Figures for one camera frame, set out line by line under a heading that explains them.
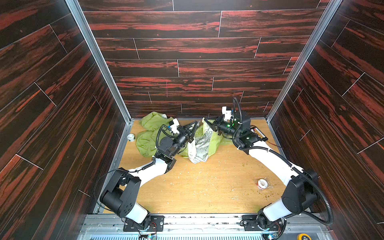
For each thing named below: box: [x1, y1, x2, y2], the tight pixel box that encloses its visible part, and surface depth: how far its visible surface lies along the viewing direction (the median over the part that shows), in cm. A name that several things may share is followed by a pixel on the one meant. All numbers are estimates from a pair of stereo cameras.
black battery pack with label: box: [249, 125, 269, 141], surface depth 113 cm
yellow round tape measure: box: [297, 233, 312, 240], surface depth 71 cm
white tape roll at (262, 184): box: [257, 179, 268, 190], surface depth 86 cm
